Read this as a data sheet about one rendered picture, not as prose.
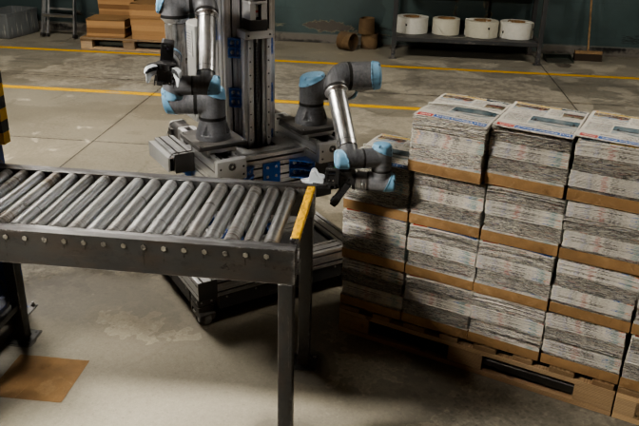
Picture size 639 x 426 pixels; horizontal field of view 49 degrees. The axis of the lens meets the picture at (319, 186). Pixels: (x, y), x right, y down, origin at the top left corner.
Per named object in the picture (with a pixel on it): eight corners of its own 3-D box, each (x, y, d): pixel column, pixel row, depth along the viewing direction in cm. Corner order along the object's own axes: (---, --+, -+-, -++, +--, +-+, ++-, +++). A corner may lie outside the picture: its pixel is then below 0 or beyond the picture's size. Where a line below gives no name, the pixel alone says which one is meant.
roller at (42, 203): (81, 183, 273) (79, 172, 271) (20, 238, 230) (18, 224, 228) (68, 183, 274) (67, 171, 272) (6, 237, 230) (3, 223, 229)
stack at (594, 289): (371, 291, 349) (381, 130, 317) (623, 363, 300) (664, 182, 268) (336, 330, 317) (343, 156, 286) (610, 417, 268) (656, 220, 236)
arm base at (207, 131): (190, 134, 311) (189, 112, 307) (222, 129, 318) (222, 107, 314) (203, 144, 299) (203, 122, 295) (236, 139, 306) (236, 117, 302)
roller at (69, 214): (113, 186, 272) (112, 174, 270) (58, 241, 229) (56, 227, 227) (101, 185, 272) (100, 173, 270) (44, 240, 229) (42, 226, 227)
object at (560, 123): (515, 103, 282) (515, 100, 282) (590, 114, 270) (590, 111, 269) (490, 126, 252) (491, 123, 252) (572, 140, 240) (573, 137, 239)
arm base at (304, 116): (289, 119, 335) (289, 99, 331) (316, 115, 342) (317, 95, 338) (304, 127, 323) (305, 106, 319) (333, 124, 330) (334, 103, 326)
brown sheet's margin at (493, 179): (509, 153, 293) (510, 143, 291) (581, 166, 280) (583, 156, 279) (482, 183, 262) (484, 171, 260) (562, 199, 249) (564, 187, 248)
